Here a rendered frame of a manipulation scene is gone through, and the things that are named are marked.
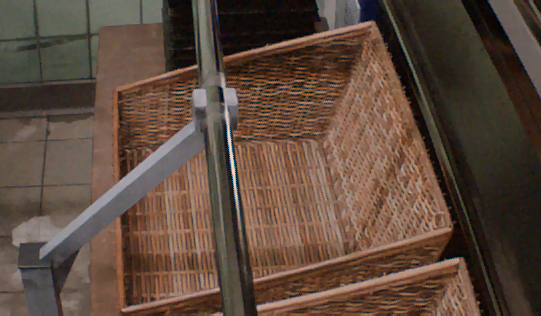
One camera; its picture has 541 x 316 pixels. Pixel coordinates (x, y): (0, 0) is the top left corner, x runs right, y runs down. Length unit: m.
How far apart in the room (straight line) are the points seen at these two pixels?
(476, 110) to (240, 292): 0.60
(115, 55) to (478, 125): 1.07
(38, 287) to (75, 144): 1.71
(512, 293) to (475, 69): 0.35
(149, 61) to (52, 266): 1.04
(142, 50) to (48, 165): 0.73
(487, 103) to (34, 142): 1.83
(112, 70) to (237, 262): 1.33
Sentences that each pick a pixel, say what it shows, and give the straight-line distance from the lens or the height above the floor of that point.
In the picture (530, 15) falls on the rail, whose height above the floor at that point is 1.43.
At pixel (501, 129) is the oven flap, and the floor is 1.04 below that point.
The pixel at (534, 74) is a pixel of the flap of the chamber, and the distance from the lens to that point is 0.76.
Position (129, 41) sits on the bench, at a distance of 2.29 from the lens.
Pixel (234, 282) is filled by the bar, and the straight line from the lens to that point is 0.88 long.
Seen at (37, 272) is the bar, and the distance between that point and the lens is 1.23.
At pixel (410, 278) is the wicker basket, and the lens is 1.40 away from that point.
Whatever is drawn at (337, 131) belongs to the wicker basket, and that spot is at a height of 0.64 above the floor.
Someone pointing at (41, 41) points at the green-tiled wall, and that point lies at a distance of 2.95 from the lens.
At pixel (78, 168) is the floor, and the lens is 2.86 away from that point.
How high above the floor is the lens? 1.81
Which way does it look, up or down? 39 degrees down
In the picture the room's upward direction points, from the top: 2 degrees clockwise
